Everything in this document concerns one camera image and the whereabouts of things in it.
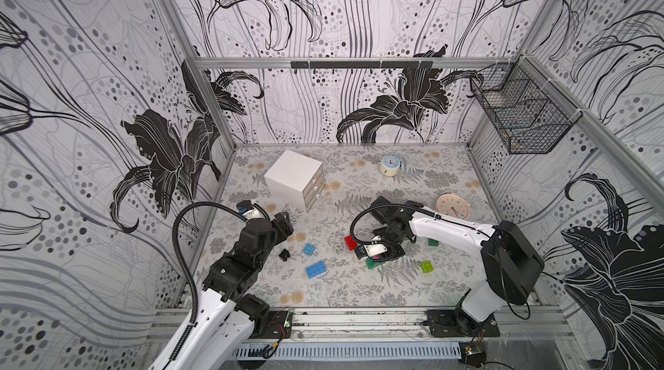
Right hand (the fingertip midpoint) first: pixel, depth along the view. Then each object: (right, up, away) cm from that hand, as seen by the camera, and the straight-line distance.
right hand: (380, 247), depth 87 cm
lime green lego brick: (+14, -5, -5) cm, 16 cm away
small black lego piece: (-32, -2, -3) cm, 32 cm away
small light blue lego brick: (-24, -1, -1) cm, 24 cm away
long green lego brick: (-4, -4, -4) cm, 7 cm away
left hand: (-31, +10, -10) cm, 34 cm away
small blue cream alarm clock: (+8, +28, +20) cm, 36 cm away
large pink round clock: (+30, +13, +9) cm, 34 cm away
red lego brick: (-10, +1, +1) cm, 10 cm away
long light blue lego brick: (-22, -6, -4) cm, 23 cm away
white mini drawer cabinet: (-29, +23, +4) cm, 37 cm away
